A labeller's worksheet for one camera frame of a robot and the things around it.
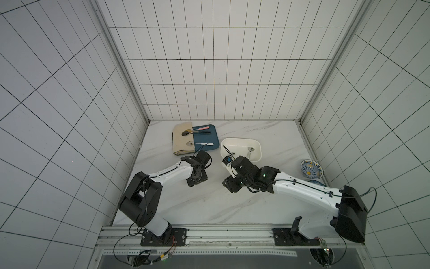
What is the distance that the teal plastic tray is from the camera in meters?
1.08

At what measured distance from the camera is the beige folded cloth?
1.03m

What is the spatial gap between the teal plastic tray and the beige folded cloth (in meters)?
0.03
